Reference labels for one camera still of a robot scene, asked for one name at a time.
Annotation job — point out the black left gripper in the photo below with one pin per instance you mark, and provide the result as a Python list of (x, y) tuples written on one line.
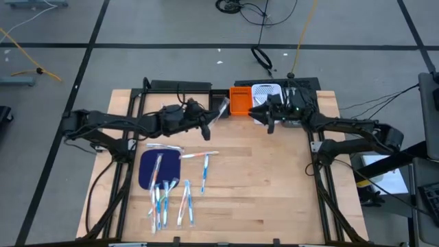
[(178, 121)]

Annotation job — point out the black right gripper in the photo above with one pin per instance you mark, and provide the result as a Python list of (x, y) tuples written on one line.
[(291, 115)]

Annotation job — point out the blue toothbrush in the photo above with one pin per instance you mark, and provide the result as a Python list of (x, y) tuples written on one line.
[(205, 171), (190, 209), (166, 206), (158, 206)]

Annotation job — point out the white toothbrush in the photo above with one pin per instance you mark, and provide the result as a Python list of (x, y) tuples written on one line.
[(164, 147)]

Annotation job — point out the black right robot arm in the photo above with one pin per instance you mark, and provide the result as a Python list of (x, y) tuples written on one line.
[(343, 123)]

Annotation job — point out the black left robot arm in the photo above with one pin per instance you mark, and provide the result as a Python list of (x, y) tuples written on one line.
[(109, 121)]

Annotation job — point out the pile of packaged toothbrushes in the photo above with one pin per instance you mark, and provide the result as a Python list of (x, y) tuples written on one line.
[(174, 184)]

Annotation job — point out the gray translucent basket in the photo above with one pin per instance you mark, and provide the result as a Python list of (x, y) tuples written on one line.
[(289, 124)]

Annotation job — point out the black slotted basket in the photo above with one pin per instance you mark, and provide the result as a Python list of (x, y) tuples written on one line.
[(216, 97)]

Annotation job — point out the white slotted basket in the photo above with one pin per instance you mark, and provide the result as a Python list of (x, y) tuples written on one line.
[(264, 90)]

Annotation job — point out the orange slotted basket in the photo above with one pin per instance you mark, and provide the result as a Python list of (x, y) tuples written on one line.
[(240, 101)]

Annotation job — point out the dark blue pouch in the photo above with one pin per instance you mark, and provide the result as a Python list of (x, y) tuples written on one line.
[(168, 168)]

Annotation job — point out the white sheet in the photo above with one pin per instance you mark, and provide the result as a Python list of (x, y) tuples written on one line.
[(391, 182)]

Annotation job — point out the black metal beam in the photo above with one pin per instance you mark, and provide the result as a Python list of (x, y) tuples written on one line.
[(409, 153)]

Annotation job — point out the gray desk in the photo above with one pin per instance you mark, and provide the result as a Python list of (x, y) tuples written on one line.
[(428, 120)]

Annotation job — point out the black keyboard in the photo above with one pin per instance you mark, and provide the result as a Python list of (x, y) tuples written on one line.
[(431, 202)]

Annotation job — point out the gray metal base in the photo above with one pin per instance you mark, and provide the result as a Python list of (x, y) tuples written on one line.
[(17, 81), (34, 3)]

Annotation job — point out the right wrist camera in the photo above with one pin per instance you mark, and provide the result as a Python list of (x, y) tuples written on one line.
[(274, 99)]

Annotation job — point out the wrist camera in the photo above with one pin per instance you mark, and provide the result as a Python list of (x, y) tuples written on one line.
[(193, 106), (274, 99)]

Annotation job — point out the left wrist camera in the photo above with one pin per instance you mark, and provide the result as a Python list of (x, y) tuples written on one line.
[(193, 106)]

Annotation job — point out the black aluminium frame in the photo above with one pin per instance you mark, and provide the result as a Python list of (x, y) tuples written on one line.
[(164, 91)]

